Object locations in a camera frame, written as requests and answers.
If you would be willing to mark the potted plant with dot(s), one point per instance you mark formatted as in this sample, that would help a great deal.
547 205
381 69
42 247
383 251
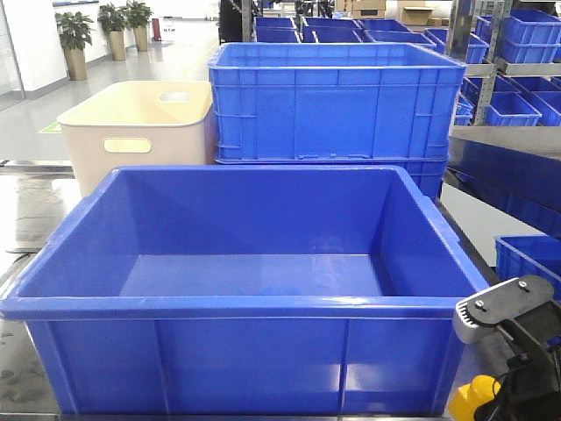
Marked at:
74 33
138 15
113 22

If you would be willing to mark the potted plant right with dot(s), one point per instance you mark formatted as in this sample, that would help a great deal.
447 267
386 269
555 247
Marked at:
138 15

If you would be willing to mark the blue bin far right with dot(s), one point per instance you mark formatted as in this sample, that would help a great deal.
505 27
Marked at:
529 255

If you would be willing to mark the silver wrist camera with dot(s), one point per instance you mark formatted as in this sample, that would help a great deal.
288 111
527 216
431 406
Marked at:
522 308

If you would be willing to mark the potted plant middle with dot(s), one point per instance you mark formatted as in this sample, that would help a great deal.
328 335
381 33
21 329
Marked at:
113 22

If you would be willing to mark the potted plant left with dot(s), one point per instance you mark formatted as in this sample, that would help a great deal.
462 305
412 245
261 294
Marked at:
74 33

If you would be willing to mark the yellow two-stud brick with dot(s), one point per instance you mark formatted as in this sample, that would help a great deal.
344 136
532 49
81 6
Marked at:
469 397

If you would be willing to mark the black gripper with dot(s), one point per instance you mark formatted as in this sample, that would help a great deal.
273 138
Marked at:
530 389

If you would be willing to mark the large blue ribbed crate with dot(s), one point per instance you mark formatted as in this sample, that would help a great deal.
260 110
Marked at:
277 102

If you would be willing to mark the blue target bin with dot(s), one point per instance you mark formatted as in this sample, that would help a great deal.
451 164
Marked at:
243 290

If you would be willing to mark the beige plastic bin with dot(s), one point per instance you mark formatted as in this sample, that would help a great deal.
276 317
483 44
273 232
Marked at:
139 123

